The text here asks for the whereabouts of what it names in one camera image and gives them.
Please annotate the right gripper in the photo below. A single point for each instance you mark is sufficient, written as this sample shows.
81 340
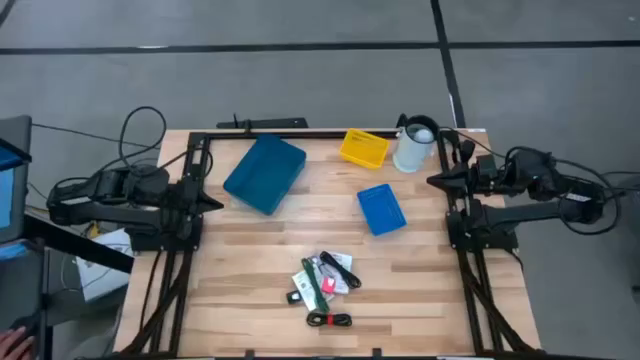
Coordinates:
475 180

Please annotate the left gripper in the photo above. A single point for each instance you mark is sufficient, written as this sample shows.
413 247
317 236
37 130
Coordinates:
187 205

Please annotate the black charger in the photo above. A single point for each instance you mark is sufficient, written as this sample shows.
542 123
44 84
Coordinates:
294 297

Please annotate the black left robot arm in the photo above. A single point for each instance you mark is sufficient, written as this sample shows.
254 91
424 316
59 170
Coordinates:
125 212

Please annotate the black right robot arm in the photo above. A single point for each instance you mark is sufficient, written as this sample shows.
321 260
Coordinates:
525 212

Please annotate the teal plastic bin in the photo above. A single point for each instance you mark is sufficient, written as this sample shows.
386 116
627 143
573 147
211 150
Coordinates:
265 172

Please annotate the white cylindrical container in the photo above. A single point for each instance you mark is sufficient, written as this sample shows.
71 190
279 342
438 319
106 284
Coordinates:
410 155

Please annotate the white ball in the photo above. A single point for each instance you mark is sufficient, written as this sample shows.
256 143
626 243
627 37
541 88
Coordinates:
424 135

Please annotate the blue plastic basket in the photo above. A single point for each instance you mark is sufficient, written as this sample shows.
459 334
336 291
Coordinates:
381 210

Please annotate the black table clamp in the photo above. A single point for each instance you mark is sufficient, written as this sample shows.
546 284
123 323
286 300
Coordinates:
377 353
249 353
247 129

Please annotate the yellow plastic basket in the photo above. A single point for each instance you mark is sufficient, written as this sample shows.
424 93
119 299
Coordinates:
364 148

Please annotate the black electronics box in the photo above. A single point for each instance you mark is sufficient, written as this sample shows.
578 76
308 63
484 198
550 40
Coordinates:
275 123

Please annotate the white box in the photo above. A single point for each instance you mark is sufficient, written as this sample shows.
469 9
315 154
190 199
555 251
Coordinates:
102 280

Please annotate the black desk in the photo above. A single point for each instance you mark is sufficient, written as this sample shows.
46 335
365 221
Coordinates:
75 242

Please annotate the computer monitor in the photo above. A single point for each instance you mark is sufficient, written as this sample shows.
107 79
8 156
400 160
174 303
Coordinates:
12 150

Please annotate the person's hand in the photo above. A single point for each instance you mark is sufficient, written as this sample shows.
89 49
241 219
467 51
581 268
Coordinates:
15 345

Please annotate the black aluminium table frame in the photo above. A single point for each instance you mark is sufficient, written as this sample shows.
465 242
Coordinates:
320 134

